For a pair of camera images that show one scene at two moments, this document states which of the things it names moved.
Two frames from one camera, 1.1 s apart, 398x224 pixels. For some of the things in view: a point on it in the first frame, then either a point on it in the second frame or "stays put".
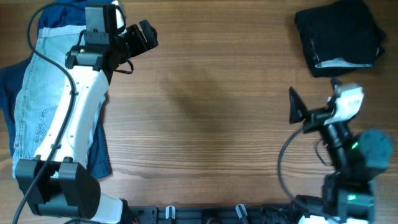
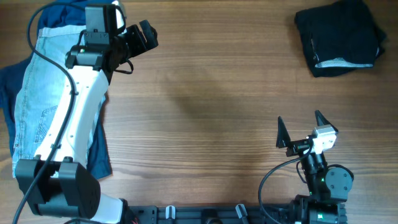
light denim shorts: (43, 88) stays put
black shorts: (340, 36) stays put
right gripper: (300, 111) → (284, 140)
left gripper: (149, 33) stays put
